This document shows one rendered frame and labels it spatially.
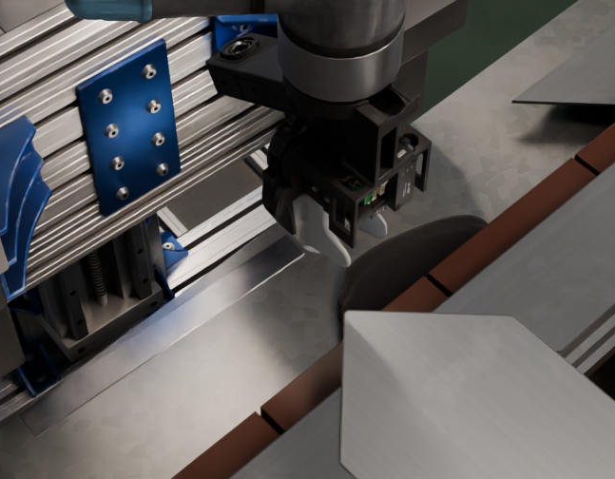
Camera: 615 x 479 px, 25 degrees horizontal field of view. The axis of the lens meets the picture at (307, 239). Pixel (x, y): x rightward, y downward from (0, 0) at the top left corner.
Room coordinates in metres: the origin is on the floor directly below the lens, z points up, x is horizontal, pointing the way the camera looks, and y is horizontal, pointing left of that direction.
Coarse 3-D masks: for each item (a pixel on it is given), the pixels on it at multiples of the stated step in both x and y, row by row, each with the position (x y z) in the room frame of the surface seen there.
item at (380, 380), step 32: (416, 320) 0.55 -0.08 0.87; (448, 320) 0.55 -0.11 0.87; (480, 320) 0.55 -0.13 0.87; (384, 352) 0.52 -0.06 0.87; (416, 352) 0.52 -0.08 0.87; (448, 352) 0.52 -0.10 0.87; (352, 384) 0.50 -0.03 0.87; (384, 384) 0.50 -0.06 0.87; (416, 384) 0.50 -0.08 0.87; (352, 416) 0.47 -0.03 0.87; (384, 416) 0.47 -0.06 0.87; (352, 448) 0.45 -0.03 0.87
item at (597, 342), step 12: (612, 312) 0.57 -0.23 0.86; (600, 324) 0.56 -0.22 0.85; (612, 324) 0.56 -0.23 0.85; (588, 336) 0.55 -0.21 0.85; (600, 336) 0.55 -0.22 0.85; (612, 336) 0.56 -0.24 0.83; (576, 348) 0.54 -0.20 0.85; (588, 348) 0.54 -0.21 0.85; (600, 348) 0.55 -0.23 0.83; (612, 348) 0.55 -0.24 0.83; (576, 360) 0.53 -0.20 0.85; (588, 360) 0.54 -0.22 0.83; (600, 360) 0.54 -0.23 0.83; (588, 372) 0.53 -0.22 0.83
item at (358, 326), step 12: (348, 312) 0.56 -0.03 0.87; (360, 312) 0.56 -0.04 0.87; (372, 312) 0.56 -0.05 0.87; (384, 312) 0.56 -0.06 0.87; (396, 312) 0.56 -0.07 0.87; (348, 324) 0.55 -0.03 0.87; (360, 324) 0.55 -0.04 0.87; (372, 324) 0.55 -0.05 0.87; (384, 324) 0.55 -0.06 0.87; (348, 336) 0.54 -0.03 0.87; (360, 336) 0.54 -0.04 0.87; (372, 336) 0.54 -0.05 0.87; (348, 348) 0.53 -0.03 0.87
